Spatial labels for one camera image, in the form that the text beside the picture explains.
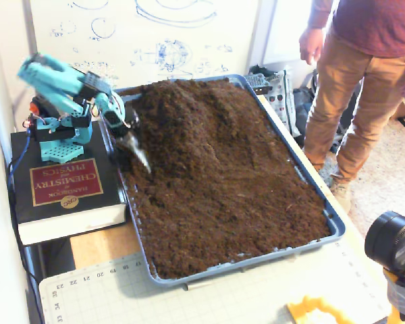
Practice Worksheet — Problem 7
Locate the brown soil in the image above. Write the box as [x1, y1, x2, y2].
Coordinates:
[108, 78, 331, 280]

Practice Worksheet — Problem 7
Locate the grey metal rod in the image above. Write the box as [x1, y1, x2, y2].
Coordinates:
[184, 281, 214, 292]

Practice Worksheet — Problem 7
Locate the blue cable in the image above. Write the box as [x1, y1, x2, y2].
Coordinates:
[7, 130, 33, 196]

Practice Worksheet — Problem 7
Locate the black chemistry physics handbook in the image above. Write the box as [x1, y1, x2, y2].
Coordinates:
[9, 121, 128, 246]

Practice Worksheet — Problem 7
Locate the black cable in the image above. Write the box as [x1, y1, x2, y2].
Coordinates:
[6, 161, 45, 324]

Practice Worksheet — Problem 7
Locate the person in maroon shirt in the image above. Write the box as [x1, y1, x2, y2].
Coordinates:
[298, 0, 405, 185]

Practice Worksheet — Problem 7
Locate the pale green cutting mat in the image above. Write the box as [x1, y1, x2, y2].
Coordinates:
[38, 241, 392, 324]

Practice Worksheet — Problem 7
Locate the grey metal blade gripper finger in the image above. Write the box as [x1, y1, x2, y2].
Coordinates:
[117, 130, 153, 175]

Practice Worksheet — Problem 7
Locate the tan shoe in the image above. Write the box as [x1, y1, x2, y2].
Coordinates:
[329, 180, 353, 214]

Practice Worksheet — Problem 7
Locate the yellow camera stand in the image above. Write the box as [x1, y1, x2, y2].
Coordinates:
[383, 266, 405, 324]

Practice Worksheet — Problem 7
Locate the dark backpack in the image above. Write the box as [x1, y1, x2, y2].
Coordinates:
[292, 86, 320, 136]

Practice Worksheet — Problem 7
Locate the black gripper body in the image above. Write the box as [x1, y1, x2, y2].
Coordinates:
[106, 101, 142, 141]

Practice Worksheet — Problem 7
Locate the white printed soil bag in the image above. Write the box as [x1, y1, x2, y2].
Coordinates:
[265, 69, 303, 138]

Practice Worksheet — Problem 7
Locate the person's right hand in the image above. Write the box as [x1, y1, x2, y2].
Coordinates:
[298, 26, 327, 66]

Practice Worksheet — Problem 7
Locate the whiteboard with blue drawings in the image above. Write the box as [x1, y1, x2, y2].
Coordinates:
[28, 0, 261, 90]

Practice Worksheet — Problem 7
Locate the yellow plastic frame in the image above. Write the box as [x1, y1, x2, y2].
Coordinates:
[286, 295, 356, 324]

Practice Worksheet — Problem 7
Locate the black round camera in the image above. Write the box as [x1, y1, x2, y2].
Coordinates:
[364, 210, 405, 271]

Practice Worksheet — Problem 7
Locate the blue plastic tray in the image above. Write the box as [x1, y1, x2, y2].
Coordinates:
[99, 74, 347, 288]

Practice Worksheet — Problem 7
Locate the person's right forearm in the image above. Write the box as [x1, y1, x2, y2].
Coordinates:
[306, 0, 342, 31]

